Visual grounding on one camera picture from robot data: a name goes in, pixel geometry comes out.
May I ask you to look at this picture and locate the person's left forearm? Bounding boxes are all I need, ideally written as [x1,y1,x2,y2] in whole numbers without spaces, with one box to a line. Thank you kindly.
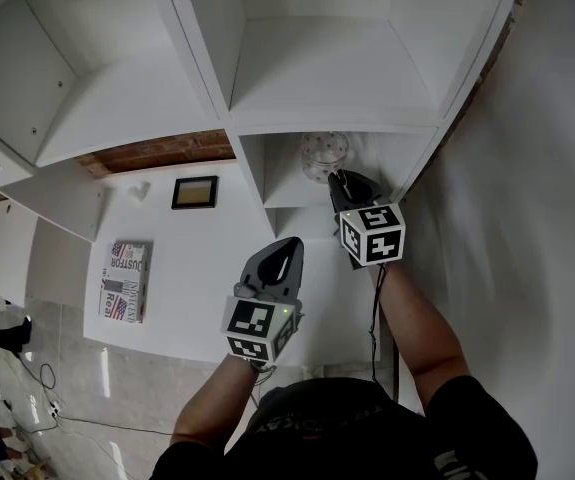
[169,355,261,457]

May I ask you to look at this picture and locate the black picture frame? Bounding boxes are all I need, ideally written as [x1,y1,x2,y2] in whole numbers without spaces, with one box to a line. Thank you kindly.
[170,175,220,212]

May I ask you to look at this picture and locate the person's right forearm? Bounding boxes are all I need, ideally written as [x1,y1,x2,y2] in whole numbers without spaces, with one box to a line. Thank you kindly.
[369,259,471,410]

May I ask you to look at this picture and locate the printed flag-pattern box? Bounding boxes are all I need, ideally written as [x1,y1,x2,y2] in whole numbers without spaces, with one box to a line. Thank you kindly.
[97,240,155,325]

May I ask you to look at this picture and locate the white hutch shelf unit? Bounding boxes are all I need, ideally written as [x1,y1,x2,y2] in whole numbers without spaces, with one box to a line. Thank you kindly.
[0,0,527,243]

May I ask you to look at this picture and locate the white side table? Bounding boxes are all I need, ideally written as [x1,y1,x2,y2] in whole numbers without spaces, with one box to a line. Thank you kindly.
[0,201,94,310]

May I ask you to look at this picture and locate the white desk with drawers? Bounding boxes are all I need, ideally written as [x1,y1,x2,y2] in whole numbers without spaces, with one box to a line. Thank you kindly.
[82,159,399,369]

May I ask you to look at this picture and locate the black right gripper strap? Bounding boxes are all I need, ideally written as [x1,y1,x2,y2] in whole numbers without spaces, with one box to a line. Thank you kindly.
[368,262,389,385]

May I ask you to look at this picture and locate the person's black shirt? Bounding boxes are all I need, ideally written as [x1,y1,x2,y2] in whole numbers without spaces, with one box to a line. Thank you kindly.
[149,375,539,480]

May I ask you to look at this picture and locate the black gripper strap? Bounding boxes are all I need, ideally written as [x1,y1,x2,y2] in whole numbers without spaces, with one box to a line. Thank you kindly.
[248,359,277,390]
[368,262,389,385]

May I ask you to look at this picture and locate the black left gripper strap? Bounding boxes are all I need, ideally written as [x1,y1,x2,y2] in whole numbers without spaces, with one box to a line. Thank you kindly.
[248,359,277,390]

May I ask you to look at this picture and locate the black floor cable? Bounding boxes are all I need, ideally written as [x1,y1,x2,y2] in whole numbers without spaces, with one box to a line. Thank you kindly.
[16,350,176,438]

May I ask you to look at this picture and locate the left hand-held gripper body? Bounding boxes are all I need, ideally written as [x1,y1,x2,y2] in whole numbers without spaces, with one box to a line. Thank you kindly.
[220,236,306,367]

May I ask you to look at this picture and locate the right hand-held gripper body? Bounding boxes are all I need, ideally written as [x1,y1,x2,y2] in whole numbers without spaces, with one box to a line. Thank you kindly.
[328,170,407,270]

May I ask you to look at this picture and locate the clear glass jar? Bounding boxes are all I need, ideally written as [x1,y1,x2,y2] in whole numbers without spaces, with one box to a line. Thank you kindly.
[300,131,351,185]

